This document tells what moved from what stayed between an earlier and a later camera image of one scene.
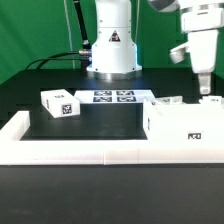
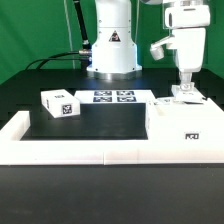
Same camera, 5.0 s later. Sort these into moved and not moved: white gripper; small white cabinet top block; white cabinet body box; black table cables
Moved: white gripper
Not moved: small white cabinet top block; black table cables; white cabinet body box
